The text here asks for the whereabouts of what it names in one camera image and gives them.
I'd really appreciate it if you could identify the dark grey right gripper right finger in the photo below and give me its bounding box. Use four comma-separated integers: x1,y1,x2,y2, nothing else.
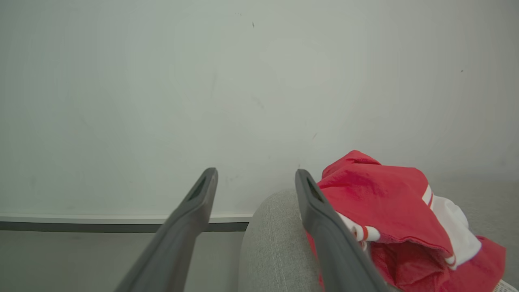
295,169,388,292

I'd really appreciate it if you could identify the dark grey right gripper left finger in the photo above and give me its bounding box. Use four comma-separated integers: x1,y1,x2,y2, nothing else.
114,167,219,292

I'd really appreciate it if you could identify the red basketball jersey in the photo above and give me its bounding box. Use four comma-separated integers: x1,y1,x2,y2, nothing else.
305,150,507,292

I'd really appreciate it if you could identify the white laundry basket beige rim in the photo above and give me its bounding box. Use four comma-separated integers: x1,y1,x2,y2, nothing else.
492,279,519,292

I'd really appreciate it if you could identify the light grey fabric sofa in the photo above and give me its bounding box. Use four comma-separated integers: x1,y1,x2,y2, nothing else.
238,170,519,292

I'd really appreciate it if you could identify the grey and white baseboard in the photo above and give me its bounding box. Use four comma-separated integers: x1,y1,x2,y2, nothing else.
0,213,254,233

